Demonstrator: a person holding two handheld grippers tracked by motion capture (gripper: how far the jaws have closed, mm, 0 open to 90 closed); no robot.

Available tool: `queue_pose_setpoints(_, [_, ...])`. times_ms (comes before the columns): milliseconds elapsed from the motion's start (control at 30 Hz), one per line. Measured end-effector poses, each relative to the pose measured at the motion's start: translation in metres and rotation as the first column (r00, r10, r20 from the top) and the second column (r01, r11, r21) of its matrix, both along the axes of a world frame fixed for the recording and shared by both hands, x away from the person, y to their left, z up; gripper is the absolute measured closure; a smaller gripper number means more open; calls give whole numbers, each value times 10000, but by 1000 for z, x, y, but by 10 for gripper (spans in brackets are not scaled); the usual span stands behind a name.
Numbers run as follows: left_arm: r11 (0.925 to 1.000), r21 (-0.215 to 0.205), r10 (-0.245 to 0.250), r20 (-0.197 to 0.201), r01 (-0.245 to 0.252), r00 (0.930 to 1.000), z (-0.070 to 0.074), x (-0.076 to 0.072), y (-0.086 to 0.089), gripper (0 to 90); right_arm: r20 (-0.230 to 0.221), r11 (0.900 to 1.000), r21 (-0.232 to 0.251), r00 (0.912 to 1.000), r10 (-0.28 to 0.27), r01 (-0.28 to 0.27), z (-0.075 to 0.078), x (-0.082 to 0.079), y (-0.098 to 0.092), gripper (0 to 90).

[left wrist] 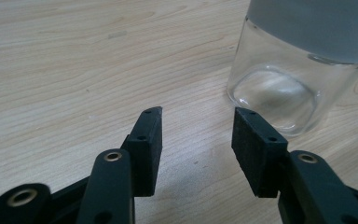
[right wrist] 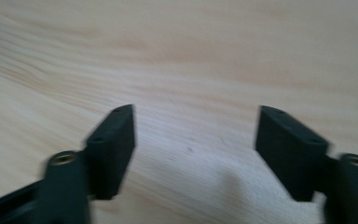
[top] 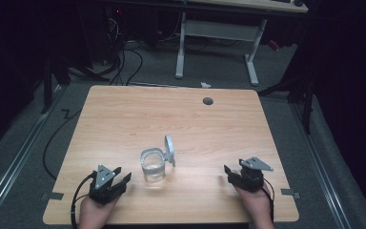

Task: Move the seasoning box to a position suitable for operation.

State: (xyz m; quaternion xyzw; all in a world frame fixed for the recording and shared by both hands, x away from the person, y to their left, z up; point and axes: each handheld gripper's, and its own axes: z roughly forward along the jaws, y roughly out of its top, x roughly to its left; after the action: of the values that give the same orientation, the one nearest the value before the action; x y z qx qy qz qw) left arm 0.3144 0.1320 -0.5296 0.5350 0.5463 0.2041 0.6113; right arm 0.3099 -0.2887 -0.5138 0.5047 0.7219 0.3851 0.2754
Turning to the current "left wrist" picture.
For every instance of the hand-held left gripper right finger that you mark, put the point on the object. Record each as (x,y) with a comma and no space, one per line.
(256,152)

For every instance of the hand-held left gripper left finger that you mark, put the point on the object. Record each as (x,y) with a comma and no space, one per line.
(144,152)

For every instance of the clear glass jar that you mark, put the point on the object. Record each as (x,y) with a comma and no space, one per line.
(292,71)

